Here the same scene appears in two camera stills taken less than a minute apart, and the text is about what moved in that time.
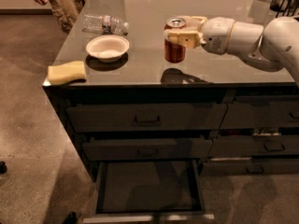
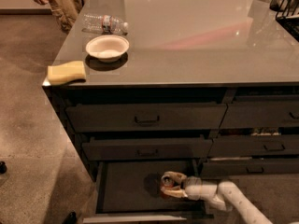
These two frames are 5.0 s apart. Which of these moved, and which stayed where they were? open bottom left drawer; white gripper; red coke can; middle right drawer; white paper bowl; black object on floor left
Moved: red coke can; white gripper
Stayed: open bottom left drawer; middle right drawer; white paper bowl; black object on floor left
